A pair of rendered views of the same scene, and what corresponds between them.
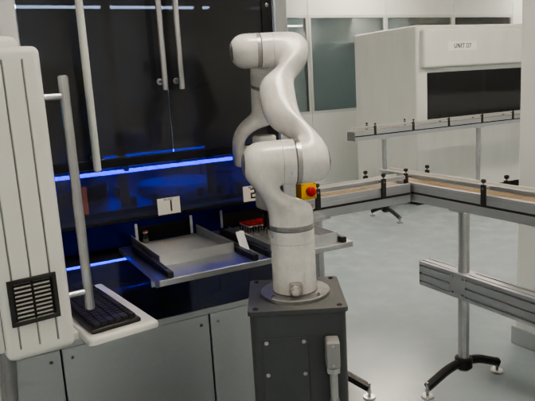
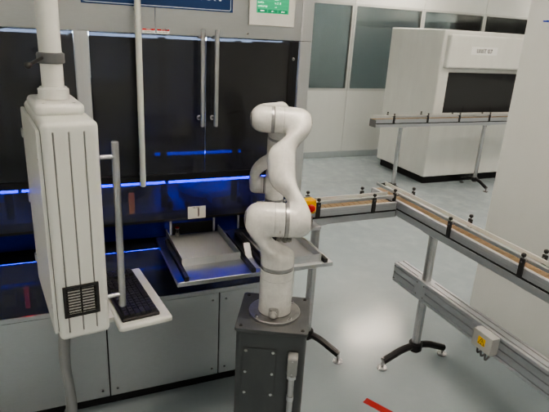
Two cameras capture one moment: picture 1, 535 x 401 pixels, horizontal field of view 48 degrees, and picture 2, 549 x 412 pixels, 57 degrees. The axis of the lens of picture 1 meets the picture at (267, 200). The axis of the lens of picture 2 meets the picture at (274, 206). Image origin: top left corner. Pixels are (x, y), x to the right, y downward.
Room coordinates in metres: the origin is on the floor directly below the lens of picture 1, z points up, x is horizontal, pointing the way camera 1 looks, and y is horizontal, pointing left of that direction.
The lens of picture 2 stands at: (-0.06, -0.14, 1.85)
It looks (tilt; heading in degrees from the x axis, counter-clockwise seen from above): 19 degrees down; 4
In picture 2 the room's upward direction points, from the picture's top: 3 degrees clockwise
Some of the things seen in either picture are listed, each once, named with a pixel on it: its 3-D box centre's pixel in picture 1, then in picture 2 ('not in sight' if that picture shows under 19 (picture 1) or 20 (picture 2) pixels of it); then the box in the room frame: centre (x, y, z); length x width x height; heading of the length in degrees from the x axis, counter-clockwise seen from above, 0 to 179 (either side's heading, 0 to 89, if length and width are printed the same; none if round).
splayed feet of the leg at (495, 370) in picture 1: (463, 370); (414, 351); (2.61, -0.86, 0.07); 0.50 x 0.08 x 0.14; 117
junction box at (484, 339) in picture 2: not in sight; (485, 340); (2.10, -1.05, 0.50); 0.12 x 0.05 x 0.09; 27
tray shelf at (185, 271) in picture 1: (232, 247); (241, 251); (2.08, 0.13, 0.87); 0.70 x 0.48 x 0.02; 117
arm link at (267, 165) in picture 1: (277, 184); (270, 235); (1.59, -0.03, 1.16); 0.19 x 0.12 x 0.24; 96
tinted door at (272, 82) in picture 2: (223, 65); (252, 106); (2.27, 0.13, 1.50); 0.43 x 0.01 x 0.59; 117
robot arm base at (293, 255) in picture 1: (293, 260); (275, 289); (1.59, -0.06, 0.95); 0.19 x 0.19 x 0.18
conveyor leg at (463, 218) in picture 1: (463, 290); (424, 293); (2.61, -0.86, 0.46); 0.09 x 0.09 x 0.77; 27
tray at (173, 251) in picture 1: (180, 243); (201, 244); (2.06, 0.32, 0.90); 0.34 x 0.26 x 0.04; 27
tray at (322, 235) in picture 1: (280, 234); (279, 245); (2.12, -0.04, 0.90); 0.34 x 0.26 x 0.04; 27
